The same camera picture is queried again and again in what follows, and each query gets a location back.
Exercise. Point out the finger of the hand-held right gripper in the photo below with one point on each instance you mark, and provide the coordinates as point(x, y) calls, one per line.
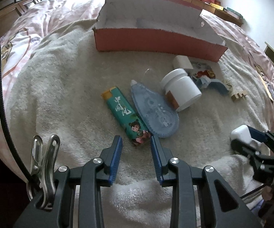
point(242, 148)
point(260, 135)

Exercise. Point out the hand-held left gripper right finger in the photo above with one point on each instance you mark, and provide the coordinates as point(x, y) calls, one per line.
point(156, 159)

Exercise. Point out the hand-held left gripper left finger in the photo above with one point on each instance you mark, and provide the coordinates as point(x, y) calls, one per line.
point(116, 156)

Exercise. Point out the white earbud case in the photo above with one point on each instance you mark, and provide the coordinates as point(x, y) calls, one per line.
point(241, 133)

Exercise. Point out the green cartoon lighter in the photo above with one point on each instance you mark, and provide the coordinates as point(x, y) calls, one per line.
point(122, 114)

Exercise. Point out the blue correction tape dispenser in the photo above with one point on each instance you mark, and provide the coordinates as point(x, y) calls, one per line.
point(156, 114)

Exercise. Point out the white bottle orange label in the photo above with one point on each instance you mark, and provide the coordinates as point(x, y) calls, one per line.
point(184, 87)

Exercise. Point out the red cardboard box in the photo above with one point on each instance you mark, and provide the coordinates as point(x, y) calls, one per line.
point(151, 40)

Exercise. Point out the small wooden block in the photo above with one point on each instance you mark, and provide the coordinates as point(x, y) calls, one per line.
point(238, 96)

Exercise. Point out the metal spring clip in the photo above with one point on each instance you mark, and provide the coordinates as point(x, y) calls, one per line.
point(46, 171)

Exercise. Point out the red decorated magnet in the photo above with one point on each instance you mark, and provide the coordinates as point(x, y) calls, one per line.
point(204, 73)

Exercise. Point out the white charger plug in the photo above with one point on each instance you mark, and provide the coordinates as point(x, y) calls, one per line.
point(181, 62)

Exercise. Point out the green book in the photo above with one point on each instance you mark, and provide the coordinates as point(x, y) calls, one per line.
point(234, 11)

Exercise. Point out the yellow book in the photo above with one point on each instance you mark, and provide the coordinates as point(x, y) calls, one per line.
point(216, 6)

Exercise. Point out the pink printed bed sheet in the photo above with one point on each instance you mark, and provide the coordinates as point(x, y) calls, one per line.
point(56, 11)

